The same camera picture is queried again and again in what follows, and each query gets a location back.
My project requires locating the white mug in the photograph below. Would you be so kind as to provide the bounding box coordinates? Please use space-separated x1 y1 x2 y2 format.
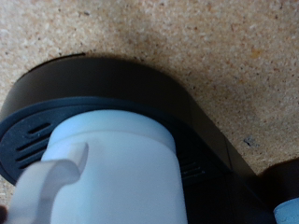
5 109 190 224

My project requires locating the black Keurig coffee machine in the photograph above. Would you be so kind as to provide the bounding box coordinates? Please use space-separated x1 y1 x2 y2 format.
0 55 299 224

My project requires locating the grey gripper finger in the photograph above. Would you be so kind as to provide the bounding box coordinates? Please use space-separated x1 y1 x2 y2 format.
0 204 8 224

